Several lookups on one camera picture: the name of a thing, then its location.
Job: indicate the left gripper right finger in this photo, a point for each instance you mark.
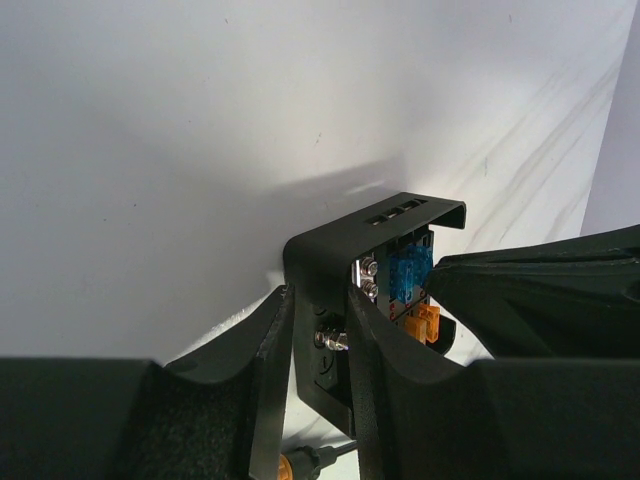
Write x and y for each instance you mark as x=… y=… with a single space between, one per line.
x=419 y=415

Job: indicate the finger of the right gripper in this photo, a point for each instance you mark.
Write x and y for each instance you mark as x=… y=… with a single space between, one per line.
x=576 y=298

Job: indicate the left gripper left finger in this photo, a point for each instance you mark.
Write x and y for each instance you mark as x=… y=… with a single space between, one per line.
x=215 y=413

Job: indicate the orange fuse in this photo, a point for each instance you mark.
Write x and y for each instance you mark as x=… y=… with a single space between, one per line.
x=423 y=323

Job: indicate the blue fuse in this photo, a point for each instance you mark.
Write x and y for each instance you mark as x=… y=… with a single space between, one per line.
x=421 y=258
x=405 y=275

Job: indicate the black fuse box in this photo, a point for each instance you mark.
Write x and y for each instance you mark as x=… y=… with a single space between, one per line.
x=356 y=251

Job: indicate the orange handled screwdriver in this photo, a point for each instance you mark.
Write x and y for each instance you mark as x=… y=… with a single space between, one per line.
x=307 y=462

